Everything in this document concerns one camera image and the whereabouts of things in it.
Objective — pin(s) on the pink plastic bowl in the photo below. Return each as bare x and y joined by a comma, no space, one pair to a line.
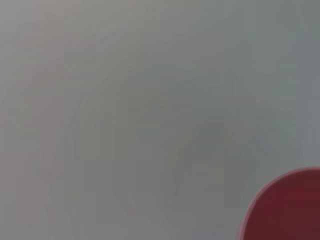
287,210

